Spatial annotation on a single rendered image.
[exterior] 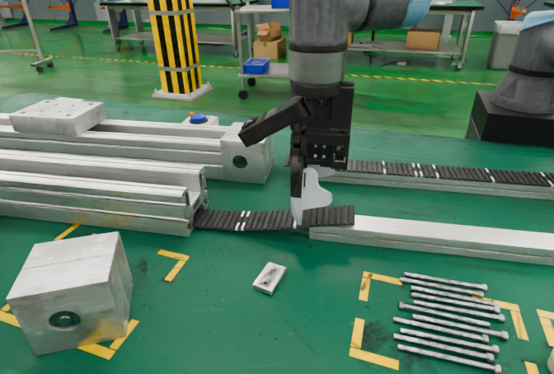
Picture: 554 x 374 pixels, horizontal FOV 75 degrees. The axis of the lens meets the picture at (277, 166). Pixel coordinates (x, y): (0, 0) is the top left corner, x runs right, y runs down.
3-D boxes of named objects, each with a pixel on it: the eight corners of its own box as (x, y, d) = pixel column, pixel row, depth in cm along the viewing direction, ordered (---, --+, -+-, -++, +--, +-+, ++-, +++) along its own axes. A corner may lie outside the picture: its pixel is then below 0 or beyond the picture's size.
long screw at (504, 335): (504, 335, 43) (507, 329, 43) (507, 342, 42) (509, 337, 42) (411, 315, 46) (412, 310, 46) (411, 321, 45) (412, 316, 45)
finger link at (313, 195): (329, 234, 51) (334, 170, 50) (288, 229, 52) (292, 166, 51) (330, 227, 54) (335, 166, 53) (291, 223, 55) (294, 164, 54)
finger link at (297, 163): (299, 200, 50) (303, 137, 49) (288, 199, 50) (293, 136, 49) (303, 193, 54) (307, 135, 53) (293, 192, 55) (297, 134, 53)
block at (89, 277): (135, 271, 54) (121, 220, 49) (126, 337, 44) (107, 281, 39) (62, 284, 52) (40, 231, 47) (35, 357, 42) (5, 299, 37)
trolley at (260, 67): (328, 86, 413) (333, -12, 365) (329, 101, 365) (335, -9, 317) (240, 85, 424) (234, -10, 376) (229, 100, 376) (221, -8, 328)
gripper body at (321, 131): (346, 175, 50) (354, 91, 44) (285, 170, 51) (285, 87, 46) (347, 151, 57) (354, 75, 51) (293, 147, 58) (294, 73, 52)
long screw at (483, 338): (485, 338, 43) (488, 333, 42) (487, 346, 42) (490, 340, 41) (392, 318, 46) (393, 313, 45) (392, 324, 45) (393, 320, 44)
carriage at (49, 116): (110, 128, 88) (103, 101, 85) (81, 147, 79) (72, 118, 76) (53, 124, 91) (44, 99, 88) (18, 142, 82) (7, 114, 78)
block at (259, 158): (275, 157, 86) (274, 119, 81) (265, 184, 75) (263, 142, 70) (239, 155, 87) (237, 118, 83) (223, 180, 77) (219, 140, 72)
